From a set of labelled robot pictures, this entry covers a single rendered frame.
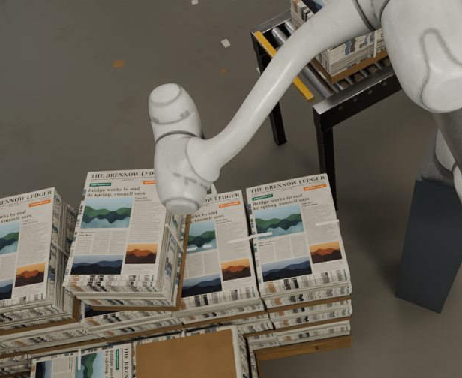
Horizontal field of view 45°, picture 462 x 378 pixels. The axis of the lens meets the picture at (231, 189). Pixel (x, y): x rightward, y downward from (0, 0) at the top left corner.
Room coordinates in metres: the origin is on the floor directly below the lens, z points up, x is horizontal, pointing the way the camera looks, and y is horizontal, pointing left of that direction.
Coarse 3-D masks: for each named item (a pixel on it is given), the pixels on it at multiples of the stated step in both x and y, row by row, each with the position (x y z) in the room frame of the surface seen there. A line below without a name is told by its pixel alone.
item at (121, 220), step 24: (96, 192) 1.04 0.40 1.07; (120, 192) 1.01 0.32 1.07; (144, 192) 0.97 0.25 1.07; (96, 216) 0.95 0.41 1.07; (120, 216) 0.92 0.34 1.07; (144, 216) 0.89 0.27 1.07; (96, 240) 0.87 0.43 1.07; (120, 240) 0.84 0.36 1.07; (144, 240) 0.82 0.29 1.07; (72, 264) 0.83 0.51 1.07; (96, 264) 0.80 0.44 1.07; (120, 264) 0.77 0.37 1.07; (144, 264) 0.74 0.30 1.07
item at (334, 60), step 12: (300, 0) 1.56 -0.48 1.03; (312, 0) 1.54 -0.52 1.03; (324, 0) 1.52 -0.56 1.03; (300, 12) 1.53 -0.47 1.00; (312, 12) 1.48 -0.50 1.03; (300, 24) 1.53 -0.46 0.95; (336, 48) 1.33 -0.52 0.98; (348, 48) 1.33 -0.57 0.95; (360, 48) 1.34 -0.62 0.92; (324, 60) 1.36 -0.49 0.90; (336, 60) 1.33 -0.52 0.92; (348, 60) 1.33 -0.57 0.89; (360, 60) 1.34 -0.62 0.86; (336, 72) 1.32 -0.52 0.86
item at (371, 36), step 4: (380, 28) 1.35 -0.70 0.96; (372, 32) 1.35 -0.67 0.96; (380, 32) 1.36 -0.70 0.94; (368, 36) 1.35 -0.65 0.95; (372, 36) 1.35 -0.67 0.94; (380, 36) 1.35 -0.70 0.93; (368, 40) 1.35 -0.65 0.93; (372, 40) 1.35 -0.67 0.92; (376, 40) 1.35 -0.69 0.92; (380, 40) 1.35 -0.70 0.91; (368, 44) 1.35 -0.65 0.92; (372, 44) 1.35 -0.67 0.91; (376, 44) 1.35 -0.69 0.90; (380, 44) 1.35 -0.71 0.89; (368, 48) 1.35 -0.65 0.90; (372, 48) 1.35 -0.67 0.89; (376, 48) 1.35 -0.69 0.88; (380, 48) 1.35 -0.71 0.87; (368, 52) 1.34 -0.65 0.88; (372, 52) 1.35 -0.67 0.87; (376, 52) 1.35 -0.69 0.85; (368, 56) 1.35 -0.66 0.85
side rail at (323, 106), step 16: (368, 80) 1.28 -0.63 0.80; (384, 80) 1.26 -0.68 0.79; (336, 96) 1.27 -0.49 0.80; (352, 96) 1.24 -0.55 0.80; (368, 96) 1.25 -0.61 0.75; (384, 96) 1.26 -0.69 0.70; (320, 112) 1.22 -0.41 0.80; (336, 112) 1.23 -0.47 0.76; (352, 112) 1.24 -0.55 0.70; (320, 128) 1.22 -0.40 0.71
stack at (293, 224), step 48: (240, 192) 1.00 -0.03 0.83; (288, 192) 0.93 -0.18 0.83; (192, 240) 0.89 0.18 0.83; (240, 240) 0.83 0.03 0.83; (288, 240) 0.77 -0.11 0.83; (336, 240) 0.71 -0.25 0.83; (192, 288) 0.73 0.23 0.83; (240, 288) 0.67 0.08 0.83; (288, 288) 0.63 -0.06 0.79; (336, 288) 0.60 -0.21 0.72; (0, 336) 0.81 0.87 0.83; (48, 336) 0.78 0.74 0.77; (96, 336) 0.76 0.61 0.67; (144, 336) 0.73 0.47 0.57; (288, 336) 0.63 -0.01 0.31; (336, 336) 0.60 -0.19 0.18
